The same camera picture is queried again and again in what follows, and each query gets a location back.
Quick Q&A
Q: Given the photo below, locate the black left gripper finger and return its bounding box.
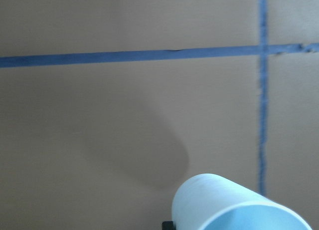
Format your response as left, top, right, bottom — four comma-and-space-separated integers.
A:
161, 221, 174, 230

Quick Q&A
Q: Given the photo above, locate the light blue cup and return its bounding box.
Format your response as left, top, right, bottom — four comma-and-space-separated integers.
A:
171, 174, 311, 230

